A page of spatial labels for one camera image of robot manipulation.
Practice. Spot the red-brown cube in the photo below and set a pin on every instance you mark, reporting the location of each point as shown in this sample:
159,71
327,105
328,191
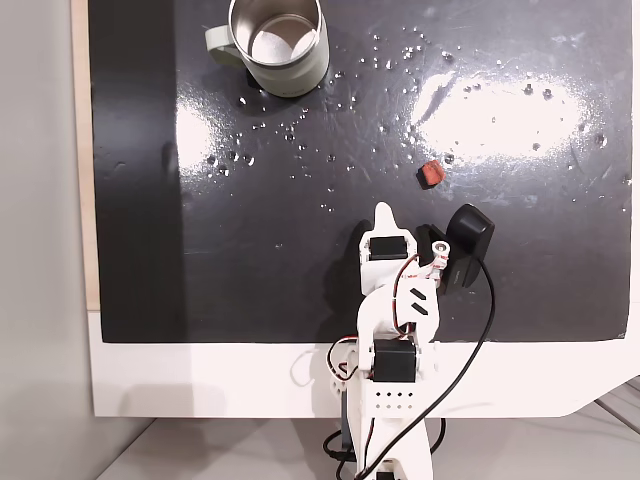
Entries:
431,175

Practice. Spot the pale green steel cup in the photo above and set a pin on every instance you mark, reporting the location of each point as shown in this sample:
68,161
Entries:
295,70

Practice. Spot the black webcam with clip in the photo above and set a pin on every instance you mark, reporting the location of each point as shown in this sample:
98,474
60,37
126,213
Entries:
467,230

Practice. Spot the black table mat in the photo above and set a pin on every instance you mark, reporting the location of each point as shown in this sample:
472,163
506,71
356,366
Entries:
250,250

